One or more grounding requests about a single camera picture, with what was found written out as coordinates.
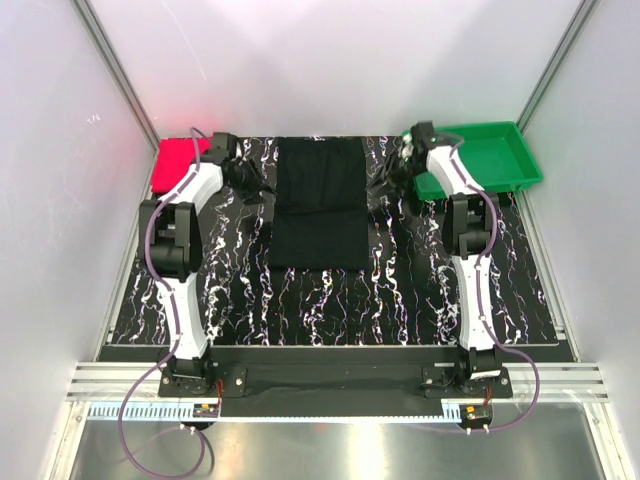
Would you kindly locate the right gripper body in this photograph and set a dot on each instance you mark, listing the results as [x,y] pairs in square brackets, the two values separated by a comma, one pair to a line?
[402,168]

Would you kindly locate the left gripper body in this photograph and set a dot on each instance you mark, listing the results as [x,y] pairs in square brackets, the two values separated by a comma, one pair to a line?
[246,179]

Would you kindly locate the black t shirt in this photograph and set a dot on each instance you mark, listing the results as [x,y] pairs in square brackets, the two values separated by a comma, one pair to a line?
[320,218]

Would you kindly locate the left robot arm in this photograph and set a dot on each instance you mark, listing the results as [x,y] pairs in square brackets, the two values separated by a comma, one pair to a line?
[171,247]

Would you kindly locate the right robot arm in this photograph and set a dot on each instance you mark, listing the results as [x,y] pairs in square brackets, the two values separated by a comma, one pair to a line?
[469,232]

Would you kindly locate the folded red t shirt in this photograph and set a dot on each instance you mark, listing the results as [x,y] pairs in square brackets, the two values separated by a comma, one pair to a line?
[180,167]

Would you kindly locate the green plastic bin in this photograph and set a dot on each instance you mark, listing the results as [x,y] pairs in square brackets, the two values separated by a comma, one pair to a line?
[496,155]

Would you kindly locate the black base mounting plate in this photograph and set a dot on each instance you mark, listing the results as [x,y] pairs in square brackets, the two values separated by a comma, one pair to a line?
[359,403]

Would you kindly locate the shiny steel front plate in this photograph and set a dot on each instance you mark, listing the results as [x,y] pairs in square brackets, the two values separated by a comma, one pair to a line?
[553,444]

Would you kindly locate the aluminium front rail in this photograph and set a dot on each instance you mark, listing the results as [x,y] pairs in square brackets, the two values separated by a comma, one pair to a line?
[553,382]

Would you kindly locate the aluminium frame post left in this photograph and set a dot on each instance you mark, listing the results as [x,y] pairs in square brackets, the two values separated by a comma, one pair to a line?
[96,31]

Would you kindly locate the aluminium frame post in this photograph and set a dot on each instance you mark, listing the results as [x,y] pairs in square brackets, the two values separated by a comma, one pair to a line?
[96,31]
[560,54]

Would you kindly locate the aluminium frame post right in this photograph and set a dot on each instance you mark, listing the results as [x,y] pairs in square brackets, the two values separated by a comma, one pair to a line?
[560,54]

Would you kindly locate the white slotted cable duct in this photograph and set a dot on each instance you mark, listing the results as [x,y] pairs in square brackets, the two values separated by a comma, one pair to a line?
[190,412]

